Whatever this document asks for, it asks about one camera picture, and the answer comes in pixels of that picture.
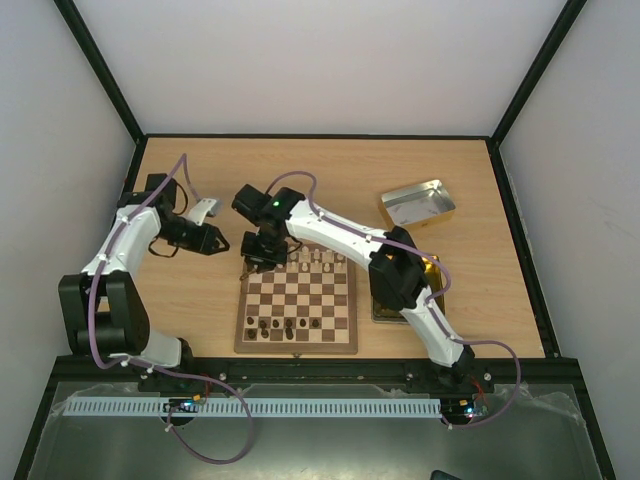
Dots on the silver tin lid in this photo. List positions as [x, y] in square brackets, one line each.
[418, 205]

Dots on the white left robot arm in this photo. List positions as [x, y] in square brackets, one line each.
[103, 312]

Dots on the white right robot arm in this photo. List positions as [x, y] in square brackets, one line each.
[395, 266]

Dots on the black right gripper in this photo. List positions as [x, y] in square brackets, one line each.
[263, 256]

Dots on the gold tin tray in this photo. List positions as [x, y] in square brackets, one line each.
[381, 314]

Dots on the wooden chessboard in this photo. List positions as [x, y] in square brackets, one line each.
[315, 283]

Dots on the dark bishop piece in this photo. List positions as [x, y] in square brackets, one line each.
[289, 331]

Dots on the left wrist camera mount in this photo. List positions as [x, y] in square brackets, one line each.
[205, 208]

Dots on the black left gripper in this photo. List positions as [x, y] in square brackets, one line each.
[203, 242]

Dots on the white slotted cable duct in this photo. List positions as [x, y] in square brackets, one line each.
[256, 407]

